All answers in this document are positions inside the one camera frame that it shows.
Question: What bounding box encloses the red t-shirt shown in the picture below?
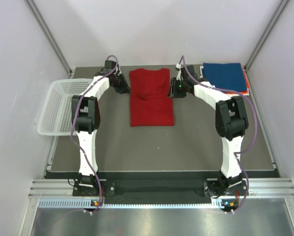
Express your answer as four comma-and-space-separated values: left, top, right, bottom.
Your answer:
129, 68, 174, 127

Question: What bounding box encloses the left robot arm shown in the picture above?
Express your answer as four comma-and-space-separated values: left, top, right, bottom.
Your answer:
70, 58, 131, 198

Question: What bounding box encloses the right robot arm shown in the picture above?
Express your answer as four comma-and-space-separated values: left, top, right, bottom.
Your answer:
168, 64, 249, 198

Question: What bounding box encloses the folded white t-shirt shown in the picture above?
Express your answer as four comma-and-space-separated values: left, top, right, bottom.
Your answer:
199, 65, 250, 96

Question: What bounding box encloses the folded blue t-shirt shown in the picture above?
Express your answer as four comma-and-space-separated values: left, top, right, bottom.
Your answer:
202, 62, 248, 93

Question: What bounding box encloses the folded orange t-shirt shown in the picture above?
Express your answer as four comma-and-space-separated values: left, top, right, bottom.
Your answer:
229, 70, 250, 95

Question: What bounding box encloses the white plastic basket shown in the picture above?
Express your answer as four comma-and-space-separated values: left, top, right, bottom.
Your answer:
37, 78, 92, 136

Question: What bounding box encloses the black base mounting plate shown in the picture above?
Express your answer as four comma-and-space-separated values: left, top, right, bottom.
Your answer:
72, 171, 251, 197

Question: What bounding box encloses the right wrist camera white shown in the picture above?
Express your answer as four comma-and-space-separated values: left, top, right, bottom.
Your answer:
175, 63, 183, 81

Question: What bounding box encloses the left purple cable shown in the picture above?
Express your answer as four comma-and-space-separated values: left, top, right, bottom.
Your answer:
69, 55, 119, 214

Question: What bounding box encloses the left aluminium frame post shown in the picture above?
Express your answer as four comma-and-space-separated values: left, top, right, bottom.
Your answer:
24, 0, 73, 77

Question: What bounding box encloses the aluminium frame post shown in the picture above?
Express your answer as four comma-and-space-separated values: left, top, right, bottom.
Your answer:
24, 0, 73, 77
244, 0, 292, 71

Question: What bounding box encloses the slotted grey cable duct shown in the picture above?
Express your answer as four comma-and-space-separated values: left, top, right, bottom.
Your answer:
39, 196, 238, 209

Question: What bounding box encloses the right aluminium frame post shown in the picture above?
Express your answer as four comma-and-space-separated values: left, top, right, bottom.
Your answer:
244, 0, 292, 71

